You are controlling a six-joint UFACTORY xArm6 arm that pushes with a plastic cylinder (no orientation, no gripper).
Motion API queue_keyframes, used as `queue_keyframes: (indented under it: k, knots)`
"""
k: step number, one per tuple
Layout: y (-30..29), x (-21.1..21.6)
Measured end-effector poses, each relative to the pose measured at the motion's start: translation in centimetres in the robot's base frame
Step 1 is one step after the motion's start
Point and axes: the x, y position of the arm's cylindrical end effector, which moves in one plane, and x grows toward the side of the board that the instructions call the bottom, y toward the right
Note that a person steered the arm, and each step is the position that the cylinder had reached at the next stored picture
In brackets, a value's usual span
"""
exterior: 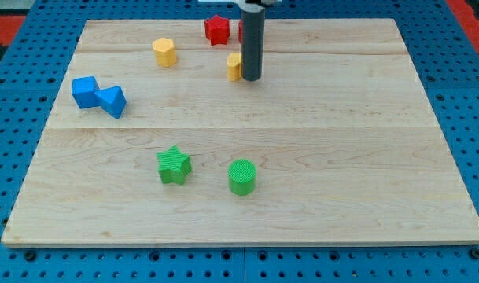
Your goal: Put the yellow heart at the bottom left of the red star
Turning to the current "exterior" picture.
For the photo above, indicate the yellow heart block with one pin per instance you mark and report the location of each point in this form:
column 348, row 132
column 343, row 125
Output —
column 234, row 67

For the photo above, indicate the green star block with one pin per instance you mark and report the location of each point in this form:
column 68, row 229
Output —
column 173, row 166

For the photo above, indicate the red star block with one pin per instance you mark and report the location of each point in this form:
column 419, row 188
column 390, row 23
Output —
column 217, row 30

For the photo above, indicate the green cylinder block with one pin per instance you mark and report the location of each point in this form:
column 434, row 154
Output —
column 242, row 177

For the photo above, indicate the light wooden board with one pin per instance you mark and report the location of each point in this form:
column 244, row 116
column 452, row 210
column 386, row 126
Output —
column 347, row 149

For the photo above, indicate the yellow hexagon block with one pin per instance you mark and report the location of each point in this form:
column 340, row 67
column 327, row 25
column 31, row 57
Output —
column 164, row 50

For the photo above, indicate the red block behind pusher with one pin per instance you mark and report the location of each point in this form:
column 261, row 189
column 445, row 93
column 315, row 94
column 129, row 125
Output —
column 240, row 31

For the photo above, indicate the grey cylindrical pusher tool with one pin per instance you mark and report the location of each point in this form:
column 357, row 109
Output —
column 253, row 18

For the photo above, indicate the blue triangle block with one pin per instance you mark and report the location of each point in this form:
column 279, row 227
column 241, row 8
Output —
column 111, row 100

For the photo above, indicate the blue cube block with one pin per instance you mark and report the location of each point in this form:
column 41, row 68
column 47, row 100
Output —
column 83, row 92

